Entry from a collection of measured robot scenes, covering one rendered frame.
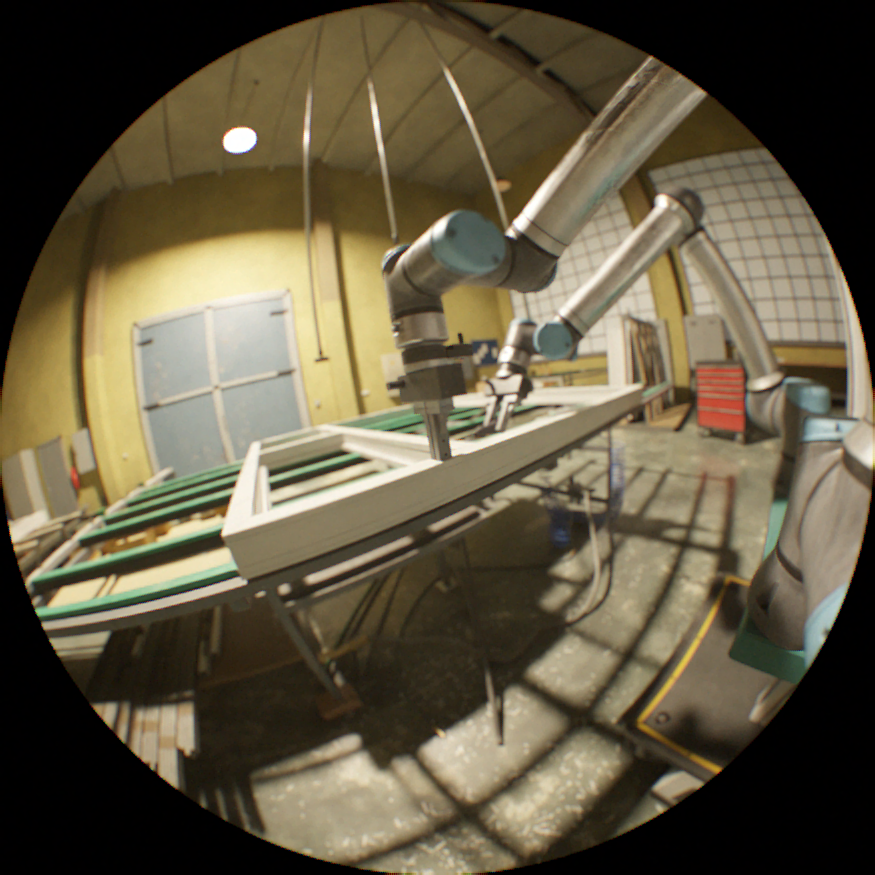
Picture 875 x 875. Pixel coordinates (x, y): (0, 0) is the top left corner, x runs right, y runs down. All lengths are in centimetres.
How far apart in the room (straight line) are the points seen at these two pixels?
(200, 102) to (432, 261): 844
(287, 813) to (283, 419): 662
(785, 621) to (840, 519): 23
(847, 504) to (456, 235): 45
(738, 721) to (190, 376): 770
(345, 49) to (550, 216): 764
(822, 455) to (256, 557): 69
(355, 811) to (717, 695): 102
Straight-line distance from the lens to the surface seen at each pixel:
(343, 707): 125
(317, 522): 41
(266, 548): 42
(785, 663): 53
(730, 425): 401
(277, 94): 849
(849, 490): 28
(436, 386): 42
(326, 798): 119
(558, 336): 69
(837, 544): 29
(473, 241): 38
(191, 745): 109
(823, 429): 41
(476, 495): 55
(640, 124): 47
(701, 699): 90
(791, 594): 48
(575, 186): 45
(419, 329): 45
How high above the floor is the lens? 106
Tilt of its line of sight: 11 degrees down
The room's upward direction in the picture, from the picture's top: 10 degrees counter-clockwise
